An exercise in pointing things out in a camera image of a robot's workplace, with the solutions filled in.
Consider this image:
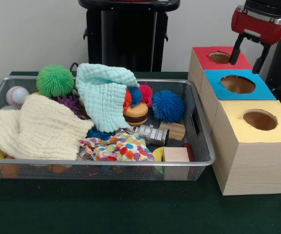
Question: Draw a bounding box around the white baseball with red stitches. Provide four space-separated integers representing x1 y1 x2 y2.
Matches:
5 86 30 109

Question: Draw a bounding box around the red blue orange pompom ball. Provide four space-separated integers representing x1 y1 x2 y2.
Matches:
123 84 153 109

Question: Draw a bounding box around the shallow wire mesh bin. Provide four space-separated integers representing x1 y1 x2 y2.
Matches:
0 75 216 181

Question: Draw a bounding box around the cream waffle cloth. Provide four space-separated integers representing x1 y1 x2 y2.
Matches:
0 94 94 161

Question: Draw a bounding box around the rounded wooden block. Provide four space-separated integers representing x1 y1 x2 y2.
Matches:
159 121 187 141

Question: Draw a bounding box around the toy hamburger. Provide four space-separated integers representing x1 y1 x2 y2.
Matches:
123 102 149 127

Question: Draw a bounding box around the blue spiky rubber ball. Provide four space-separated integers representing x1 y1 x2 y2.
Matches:
151 90 186 124

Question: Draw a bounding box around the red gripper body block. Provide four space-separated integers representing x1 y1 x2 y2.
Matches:
231 9 281 45

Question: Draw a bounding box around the black cable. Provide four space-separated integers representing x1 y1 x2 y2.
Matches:
69 62 83 72

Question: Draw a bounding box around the white cloth with colourful dots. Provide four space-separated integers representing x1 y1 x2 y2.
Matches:
78 133 156 162

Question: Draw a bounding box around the wooden box with three holes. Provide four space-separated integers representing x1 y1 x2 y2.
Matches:
187 46 281 196

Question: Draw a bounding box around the mint green waffle cloth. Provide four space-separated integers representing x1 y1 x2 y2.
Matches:
74 63 140 134

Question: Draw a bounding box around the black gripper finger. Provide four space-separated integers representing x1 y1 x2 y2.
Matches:
229 34 245 65
252 43 271 75

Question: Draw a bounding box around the green spiky rubber ball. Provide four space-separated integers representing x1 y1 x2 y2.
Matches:
36 64 75 98

